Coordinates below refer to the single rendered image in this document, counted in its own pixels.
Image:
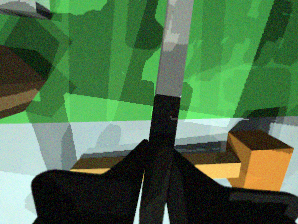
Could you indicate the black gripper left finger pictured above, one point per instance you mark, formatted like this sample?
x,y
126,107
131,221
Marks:
x,y
113,193

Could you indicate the green flat mat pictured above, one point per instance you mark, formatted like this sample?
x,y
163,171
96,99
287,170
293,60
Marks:
x,y
100,59

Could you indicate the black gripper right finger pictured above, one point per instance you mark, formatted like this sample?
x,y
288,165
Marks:
x,y
195,198

